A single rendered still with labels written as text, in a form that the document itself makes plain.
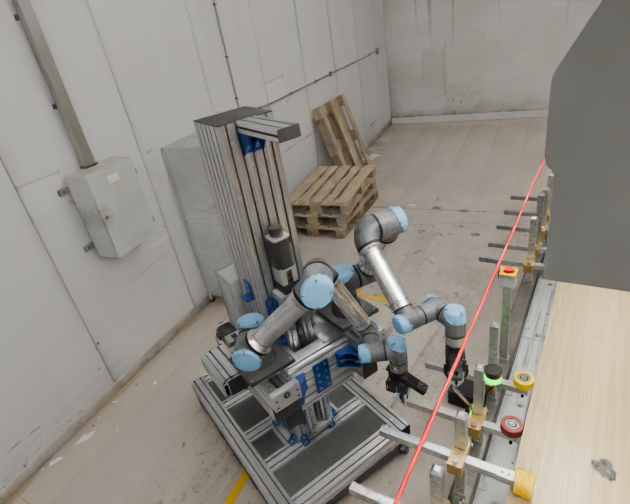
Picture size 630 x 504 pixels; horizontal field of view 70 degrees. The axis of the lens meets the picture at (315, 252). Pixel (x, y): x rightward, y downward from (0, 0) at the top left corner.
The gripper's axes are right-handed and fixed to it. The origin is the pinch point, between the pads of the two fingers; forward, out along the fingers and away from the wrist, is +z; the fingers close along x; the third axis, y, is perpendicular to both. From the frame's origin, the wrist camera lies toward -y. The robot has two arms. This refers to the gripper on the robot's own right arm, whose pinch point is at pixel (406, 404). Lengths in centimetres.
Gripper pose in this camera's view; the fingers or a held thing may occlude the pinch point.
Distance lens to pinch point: 205.7
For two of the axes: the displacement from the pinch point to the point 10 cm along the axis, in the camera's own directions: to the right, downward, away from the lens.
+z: 1.6, 8.7, 4.8
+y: -8.5, -1.3, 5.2
